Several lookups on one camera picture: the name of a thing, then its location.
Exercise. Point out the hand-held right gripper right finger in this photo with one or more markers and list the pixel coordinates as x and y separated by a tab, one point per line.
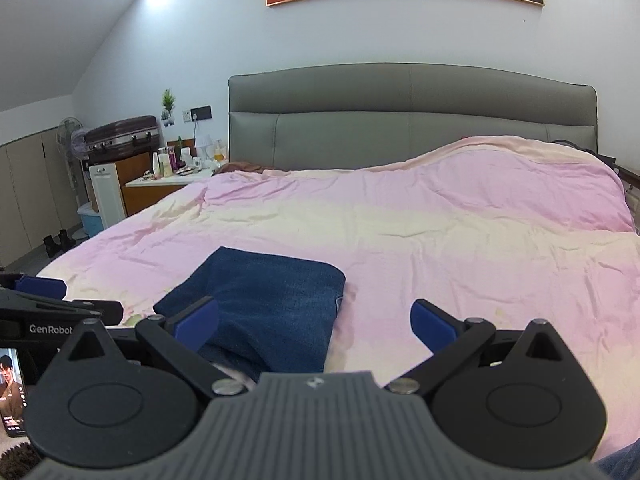
432	325

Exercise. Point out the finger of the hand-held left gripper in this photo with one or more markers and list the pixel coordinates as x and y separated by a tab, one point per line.
42	289
100	310

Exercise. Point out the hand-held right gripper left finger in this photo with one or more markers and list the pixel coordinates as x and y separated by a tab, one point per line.
197	322

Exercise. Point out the blue denim pants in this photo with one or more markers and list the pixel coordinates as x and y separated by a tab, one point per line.
280	300

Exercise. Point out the pair of black boots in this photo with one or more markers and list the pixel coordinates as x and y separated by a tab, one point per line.
59	244

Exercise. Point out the smartphone with lit screen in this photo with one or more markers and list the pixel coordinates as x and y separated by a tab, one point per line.
12	390

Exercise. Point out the light blue plastic bin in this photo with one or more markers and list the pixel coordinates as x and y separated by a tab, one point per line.
92	220

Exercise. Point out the beige wardrobe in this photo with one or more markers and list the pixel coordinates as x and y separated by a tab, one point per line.
25	195

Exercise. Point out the pink floral blanket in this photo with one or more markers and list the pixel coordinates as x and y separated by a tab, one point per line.
425	220

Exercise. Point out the white floor appliance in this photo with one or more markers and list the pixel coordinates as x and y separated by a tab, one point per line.
107	195

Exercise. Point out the white-topped nightstand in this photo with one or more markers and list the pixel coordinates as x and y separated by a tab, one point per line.
150	195

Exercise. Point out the dark fuzzy cloth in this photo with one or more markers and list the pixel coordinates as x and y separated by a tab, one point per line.
17	462

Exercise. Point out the brown wooden cabinet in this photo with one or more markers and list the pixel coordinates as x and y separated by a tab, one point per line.
137	170

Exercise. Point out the standing fan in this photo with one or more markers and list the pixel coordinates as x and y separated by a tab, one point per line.
70	135

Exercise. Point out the white mug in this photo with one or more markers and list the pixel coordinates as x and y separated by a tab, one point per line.
197	163

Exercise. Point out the brown pillow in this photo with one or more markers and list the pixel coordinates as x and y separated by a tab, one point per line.
245	166

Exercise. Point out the purple bottle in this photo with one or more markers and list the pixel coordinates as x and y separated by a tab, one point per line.
174	160

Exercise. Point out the yellow bottle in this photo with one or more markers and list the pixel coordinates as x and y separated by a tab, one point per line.
219	151

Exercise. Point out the dark purple suitcase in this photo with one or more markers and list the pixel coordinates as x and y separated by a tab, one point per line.
120	132

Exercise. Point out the green bottle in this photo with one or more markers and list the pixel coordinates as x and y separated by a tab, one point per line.
179	147

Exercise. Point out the small white table lamp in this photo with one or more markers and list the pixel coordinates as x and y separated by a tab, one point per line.
202	144

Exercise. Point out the grey padded headboard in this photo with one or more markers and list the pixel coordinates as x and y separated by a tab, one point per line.
400	110

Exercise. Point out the small green potted plant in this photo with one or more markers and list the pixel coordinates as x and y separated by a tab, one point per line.
168	102

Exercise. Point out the person's denim-clad leg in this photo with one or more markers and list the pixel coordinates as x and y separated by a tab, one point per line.
622	462

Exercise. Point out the dark wall switch panel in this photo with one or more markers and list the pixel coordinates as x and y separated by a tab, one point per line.
197	114

